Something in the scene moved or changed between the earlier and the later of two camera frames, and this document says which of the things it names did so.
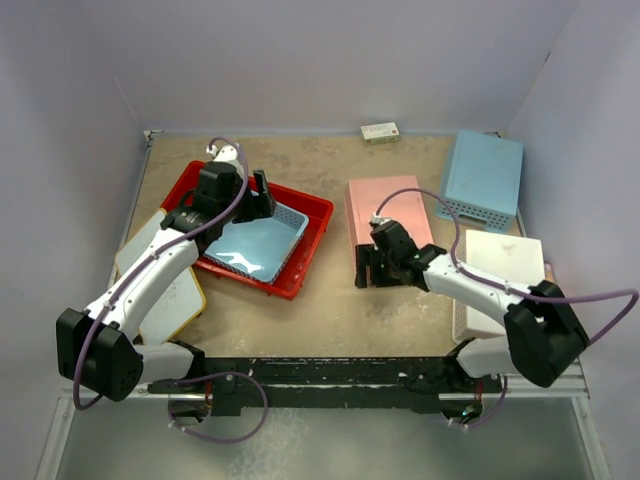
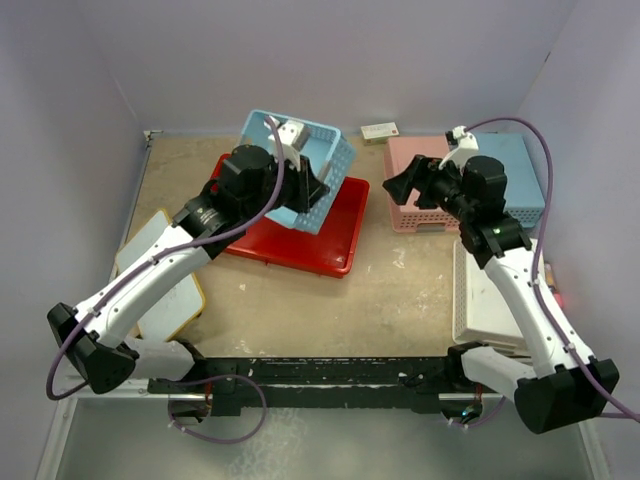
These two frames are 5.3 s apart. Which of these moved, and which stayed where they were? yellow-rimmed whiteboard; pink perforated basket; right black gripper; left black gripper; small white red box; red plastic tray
Moved: pink perforated basket; left black gripper; right black gripper; red plastic tray
Stayed: yellow-rimmed whiteboard; small white red box
